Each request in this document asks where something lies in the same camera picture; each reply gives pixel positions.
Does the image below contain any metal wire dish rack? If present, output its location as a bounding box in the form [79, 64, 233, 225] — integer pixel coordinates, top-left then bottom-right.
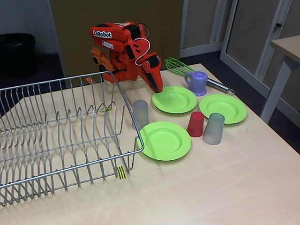
[0, 71, 145, 207]

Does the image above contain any green plastic plate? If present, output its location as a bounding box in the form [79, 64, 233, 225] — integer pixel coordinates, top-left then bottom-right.
[137, 121, 192, 162]
[151, 86, 198, 114]
[199, 94, 248, 125]

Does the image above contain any brown pin board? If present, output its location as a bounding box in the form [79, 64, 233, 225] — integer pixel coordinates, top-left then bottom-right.
[50, 0, 183, 78]

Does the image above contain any orange table clamp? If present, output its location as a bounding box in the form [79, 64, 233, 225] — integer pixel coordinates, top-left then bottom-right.
[85, 47, 118, 85]

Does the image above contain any wooden base block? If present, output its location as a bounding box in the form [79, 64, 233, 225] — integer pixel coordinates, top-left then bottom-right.
[104, 79, 147, 94]

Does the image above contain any white gripper servo cable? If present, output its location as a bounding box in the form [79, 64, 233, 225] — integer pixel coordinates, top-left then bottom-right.
[135, 37, 151, 66]

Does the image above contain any grey framed cabinet door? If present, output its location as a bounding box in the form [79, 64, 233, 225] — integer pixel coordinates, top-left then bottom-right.
[180, 0, 225, 58]
[219, 0, 300, 111]

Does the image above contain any grey translucent plastic cup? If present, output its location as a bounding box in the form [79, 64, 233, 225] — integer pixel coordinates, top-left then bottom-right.
[202, 112, 225, 145]
[131, 100, 150, 131]

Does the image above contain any yellow black striped tape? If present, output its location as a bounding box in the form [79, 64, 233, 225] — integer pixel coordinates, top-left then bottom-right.
[116, 166, 128, 180]

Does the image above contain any black waste bin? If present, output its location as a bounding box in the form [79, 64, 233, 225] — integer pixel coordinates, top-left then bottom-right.
[0, 33, 36, 77]

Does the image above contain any green whisk metal handle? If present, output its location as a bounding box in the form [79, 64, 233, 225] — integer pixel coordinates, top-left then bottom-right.
[164, 57, 235, 95]

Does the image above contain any purple plastic mug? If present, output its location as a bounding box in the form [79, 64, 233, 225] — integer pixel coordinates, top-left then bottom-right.
[184, 71, 208, 97]

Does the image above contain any beige side table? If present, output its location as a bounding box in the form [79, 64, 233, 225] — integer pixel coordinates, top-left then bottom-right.
[260, 35, 300, 124]

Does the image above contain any red plastic cup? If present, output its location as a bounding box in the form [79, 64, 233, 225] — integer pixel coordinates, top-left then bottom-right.
[187, 111, 204, 137]

